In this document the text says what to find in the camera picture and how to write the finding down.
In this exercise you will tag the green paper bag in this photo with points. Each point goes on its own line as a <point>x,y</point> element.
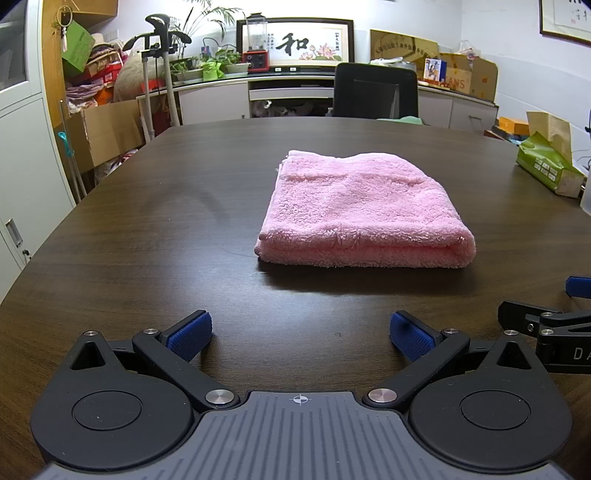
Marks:
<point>76,50</point>

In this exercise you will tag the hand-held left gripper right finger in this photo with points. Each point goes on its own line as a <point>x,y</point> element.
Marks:
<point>411,334</point>

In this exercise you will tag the brown wooden wall cabinet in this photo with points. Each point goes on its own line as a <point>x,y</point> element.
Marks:
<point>51,60</point>

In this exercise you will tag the grey metal cabinet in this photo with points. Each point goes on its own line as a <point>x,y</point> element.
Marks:
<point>27,138</point>

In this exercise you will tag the white sideboard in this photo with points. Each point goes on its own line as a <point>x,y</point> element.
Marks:
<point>212,99</point>

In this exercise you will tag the pink towel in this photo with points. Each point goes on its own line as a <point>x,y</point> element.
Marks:
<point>360,212</point>

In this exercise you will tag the dark framed wall picture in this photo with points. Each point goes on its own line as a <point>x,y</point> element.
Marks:
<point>565,21</point>

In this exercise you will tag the open cardboard box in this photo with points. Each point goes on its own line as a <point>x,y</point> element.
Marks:
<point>480,76</point>

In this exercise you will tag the large cardboard box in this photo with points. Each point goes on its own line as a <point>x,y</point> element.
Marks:
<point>106,131</point>

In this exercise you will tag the black office chair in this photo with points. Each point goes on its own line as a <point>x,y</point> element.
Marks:
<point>369,92</point>

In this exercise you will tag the potted green plant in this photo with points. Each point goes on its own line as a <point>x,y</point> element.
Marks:
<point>187,74</point>
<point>235,67</point>

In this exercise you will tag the green tissue pack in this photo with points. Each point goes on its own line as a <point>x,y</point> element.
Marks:
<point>542,164</point>

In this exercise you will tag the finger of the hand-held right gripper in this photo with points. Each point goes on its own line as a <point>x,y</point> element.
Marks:
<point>517,316</point>
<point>581,287</point>

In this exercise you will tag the framed lotus calligraphy picture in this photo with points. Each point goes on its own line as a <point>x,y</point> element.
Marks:
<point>314,44</point>

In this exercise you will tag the mint green cushion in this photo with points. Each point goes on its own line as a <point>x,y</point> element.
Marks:
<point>408,120</point>

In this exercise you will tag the pile of colourful bags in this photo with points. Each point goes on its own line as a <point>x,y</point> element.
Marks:
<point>99,69</point>

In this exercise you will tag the printed brown cardboard sheet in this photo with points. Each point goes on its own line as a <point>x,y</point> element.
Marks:
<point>401,44</point>

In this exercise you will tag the mop with teal part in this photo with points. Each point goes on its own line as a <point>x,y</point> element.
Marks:
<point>69,147</point>

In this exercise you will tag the small lime green bag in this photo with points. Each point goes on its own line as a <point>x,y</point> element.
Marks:
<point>212,71</point>

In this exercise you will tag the tall leafy potted plant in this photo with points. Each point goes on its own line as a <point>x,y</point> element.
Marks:
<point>210,18</point>

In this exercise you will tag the heap of white plastic bags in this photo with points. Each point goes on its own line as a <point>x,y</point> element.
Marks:
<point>392,63</point>

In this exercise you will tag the metal stand with black top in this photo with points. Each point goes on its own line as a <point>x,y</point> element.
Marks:
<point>159,41</point>

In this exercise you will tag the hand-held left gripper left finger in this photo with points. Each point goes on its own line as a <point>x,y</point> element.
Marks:
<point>191,334</point>

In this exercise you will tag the orange flat box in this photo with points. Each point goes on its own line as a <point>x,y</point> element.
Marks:
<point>513,125</point>

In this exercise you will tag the small blue white box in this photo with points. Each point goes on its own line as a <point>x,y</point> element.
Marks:
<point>434,70</point>

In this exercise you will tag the blender with red base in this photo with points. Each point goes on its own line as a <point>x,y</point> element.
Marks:
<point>256,57</point>

